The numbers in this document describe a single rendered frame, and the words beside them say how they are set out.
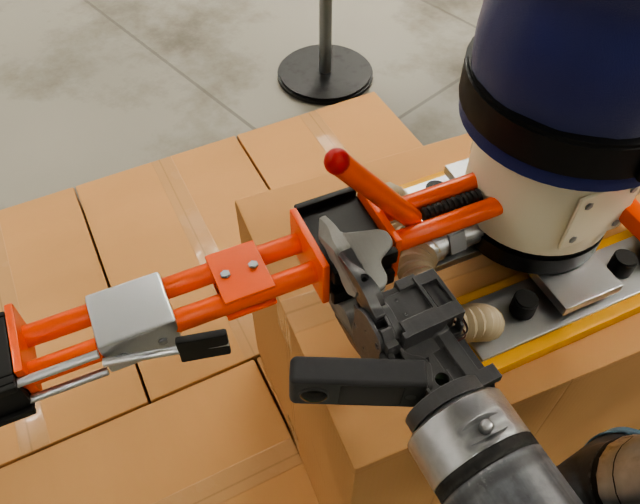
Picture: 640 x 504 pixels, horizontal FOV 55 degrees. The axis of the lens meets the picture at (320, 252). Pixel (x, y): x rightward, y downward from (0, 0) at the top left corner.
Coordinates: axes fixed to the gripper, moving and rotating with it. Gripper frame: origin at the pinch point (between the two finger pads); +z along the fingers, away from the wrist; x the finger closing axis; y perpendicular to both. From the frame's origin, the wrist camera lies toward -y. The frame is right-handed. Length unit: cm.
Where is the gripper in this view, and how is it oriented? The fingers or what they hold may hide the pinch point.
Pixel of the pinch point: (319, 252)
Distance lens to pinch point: 61.2
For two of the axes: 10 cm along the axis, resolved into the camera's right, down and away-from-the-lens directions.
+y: 8.9, -3.5, 2.8
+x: 0.1, -6.2, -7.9
